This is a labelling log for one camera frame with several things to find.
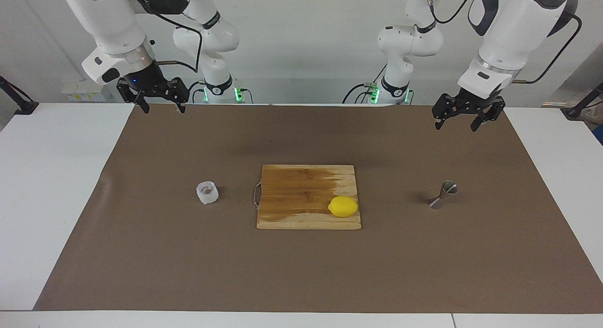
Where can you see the white boxes stack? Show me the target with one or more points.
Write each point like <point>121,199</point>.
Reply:
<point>82,92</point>

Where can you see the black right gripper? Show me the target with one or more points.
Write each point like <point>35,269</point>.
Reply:
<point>146,80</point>

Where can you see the blue object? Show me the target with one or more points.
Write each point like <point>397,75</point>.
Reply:
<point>600,135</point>

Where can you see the steel double jigger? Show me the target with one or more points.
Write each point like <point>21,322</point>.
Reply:
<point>445,191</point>

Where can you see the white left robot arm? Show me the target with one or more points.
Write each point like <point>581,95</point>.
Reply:
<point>509,31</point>

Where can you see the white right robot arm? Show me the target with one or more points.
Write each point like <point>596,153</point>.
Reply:
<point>108,21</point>

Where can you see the wooden cutting board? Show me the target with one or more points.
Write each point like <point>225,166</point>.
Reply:
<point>292,200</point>

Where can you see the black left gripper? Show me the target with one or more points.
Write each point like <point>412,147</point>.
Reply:
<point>473,102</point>

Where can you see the brown paper table mat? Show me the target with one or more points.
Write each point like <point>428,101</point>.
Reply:
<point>188,262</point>

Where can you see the black clamp stand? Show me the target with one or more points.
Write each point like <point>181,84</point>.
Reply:
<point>574,112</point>
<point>23,106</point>

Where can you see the yellow lemon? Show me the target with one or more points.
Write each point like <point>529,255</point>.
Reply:
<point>343,207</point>

